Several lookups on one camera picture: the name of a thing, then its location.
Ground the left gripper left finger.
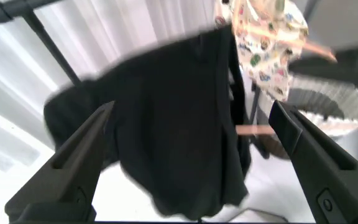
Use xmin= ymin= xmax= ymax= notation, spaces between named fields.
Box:
xmin=4 ymin=101 xmax=115 ymax=224

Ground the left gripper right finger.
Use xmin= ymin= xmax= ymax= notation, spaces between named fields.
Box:
xmin=268 ymin=100 xmax=358 ymax=224

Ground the pink clothes hanger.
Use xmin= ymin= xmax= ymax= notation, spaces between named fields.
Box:
xmin=235 ymin=23 xmax=338 ymax=137

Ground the cream printed garment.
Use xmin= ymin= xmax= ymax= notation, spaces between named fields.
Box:
xmin=214 ymin=0 xmax=310 ymax=102

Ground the black garment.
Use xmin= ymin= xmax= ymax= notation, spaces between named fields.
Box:
xmin=44 ymin=24 xmax=253 ymax=221

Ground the white laundry basket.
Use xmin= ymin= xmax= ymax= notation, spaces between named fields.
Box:
xmin=256 ymin=74 xmax=358 ymax=160

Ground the black clothes rack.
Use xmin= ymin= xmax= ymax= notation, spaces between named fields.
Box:
xmin=0 ymin=0 xmax=272 ymax=159

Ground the white curtain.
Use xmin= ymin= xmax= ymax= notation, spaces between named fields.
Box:
xmin=0 ymin=0 xmax=225 ymax=175

